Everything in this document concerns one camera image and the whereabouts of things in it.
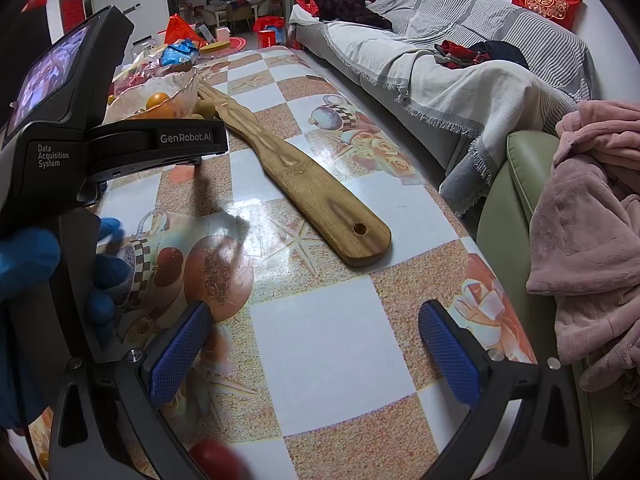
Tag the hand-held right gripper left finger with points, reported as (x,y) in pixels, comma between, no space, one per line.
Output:
(180,355)

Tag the sofa with grey striped cover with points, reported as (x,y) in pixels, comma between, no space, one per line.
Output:
(475,90)

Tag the clear glass bowl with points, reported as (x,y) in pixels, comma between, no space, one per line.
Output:
(181,89)

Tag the light grey sofa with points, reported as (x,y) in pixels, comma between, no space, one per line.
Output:
(360,90)

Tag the green leather armchair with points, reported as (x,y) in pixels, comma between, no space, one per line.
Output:
(515,200)

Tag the red snack packet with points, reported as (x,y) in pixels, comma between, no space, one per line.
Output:
(136,74)

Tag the red shopping bag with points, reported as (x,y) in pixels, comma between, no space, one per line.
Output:
(269,25)

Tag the clear plastic container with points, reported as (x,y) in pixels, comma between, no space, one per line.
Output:
(147,46)

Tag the olive green longan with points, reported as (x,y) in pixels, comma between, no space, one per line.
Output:
(204,108)

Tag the dining table with chairs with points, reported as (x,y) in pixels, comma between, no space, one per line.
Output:
(235,12)

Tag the long wooden paddle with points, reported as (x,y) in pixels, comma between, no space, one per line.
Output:
(310,185)

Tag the orange kumquat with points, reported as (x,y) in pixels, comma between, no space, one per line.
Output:
(157,100)

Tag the round red stool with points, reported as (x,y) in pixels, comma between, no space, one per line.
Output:
(237,40)

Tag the red plastic bag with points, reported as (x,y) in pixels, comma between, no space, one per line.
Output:
(181,30)

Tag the dark and red clothes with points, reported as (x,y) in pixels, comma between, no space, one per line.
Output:
(480,53)

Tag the person's left hand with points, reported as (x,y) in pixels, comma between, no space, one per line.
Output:
(25,270)

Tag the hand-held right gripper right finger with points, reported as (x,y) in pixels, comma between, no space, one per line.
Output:
(447,355)

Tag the blue snack bag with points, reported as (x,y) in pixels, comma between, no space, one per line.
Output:
(179,53)

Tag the red cherry tomato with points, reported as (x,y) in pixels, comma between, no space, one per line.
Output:
(217,462)

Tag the dark purple clothes heap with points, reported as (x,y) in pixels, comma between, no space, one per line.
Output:
(350,10)

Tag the pink fleece robe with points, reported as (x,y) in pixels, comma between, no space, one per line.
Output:
(585,240)

